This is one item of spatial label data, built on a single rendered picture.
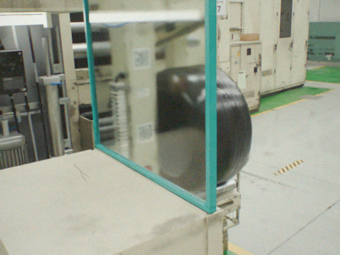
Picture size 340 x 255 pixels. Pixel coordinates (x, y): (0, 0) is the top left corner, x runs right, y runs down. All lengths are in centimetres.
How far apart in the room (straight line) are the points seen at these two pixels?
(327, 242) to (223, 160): 181
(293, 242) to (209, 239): 237
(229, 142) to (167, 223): 83
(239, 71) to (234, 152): 490
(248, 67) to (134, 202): 587
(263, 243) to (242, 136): 163
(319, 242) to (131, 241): 259
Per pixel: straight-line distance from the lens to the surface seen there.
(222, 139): 152
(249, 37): 672
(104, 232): 77
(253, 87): 683
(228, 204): 184
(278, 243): 314
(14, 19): 138
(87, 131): 192
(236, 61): 636
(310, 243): 319
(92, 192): 93
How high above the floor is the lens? 165
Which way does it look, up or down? 16 degrees down
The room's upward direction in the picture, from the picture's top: 2 degrees counter-clockwise
